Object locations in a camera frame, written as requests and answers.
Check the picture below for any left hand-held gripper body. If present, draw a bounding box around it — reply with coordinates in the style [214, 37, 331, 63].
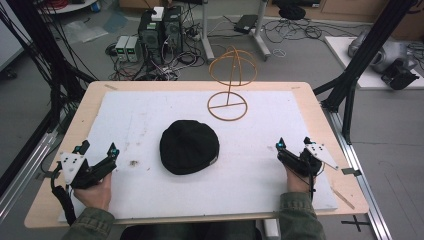
[59, 152, 118, 190]

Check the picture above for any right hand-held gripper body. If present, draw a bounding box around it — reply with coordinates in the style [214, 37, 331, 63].
[277, 143, 340, 178]

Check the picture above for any orange wire hat stand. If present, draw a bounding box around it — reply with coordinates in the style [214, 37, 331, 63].
[206, 45, 259, 123]

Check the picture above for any black knit hat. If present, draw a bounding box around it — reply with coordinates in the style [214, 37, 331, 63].
[159, 119, 221, 176]

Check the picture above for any person's right hand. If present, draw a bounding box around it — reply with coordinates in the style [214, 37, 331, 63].
[284, 164, 317, 195]

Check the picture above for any person's left hand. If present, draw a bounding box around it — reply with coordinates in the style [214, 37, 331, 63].
[73, 172, 113, 211]

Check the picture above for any thin wooden strip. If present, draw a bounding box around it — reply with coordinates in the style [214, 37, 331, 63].
[329, 186, 356, 211]

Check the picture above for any white foam mat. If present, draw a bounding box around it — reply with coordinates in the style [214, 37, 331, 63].
[57, 90, 339, 223]

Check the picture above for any white table leg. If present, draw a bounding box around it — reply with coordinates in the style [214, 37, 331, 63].
[262, 218, 282, 240]

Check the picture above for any black tape cross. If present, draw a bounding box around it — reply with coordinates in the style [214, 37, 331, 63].
[340, 214, 371, 233]

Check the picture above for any white platform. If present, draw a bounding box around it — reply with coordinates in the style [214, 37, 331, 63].
[323, 35, 424, 91]

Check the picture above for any grey bench power supply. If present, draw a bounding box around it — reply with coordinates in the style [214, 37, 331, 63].
[125, 35, 143, 63]
[114, 35, 130, 63]

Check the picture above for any black device on platform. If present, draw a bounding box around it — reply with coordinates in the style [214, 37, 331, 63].
[380, 59, 421, 91]

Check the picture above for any clear plastic sheet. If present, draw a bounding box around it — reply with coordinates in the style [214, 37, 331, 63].
[62, 19, 110, 45]

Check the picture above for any grey rounded machine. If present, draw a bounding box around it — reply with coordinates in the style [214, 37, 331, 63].
[347, 30, 413, 75]

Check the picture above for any black computer tower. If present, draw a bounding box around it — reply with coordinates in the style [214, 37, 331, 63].
[162, 5, 184, 55]
[137, 9, 165, 65]

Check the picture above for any white metal stand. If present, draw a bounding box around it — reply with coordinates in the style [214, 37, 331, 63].
[199, 0, 272, 65]

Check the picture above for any flat black device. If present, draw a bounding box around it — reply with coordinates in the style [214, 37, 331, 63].
[233, 13, 260, 35]

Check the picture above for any round black stool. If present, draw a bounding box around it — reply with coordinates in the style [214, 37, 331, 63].
[277, 4, 307, 21]

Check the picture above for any white box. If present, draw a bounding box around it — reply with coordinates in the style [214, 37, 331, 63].
[150, 6, 165, 22]

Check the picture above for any right hand-held gripper cable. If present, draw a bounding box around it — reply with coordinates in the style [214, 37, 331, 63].
[307, 165, 326, 202]

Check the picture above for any hand-held gripper cable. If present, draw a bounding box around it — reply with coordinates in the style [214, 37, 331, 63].
[49, 164, 78, 227]
[307, 165, 326, 202]

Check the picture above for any grey metal bracket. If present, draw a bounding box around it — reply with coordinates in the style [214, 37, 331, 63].
[35, 170, 55, 182]
[340, 167, 363, 178]

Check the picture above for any left hand-held gripper cable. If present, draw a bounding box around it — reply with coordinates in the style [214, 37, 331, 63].
[49, 164, 78, 227]

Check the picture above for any aluminium rail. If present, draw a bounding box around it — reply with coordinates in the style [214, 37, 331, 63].
[0, 130, 58, 223]
[322, 107, 394, 240]

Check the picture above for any black metal frame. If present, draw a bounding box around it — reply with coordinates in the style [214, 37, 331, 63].
[0, 0, 98, 198]
[312, 0, 418, 145]

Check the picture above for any tangle of floor cables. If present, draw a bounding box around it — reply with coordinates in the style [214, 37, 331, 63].
[261, 16, 364, 46]

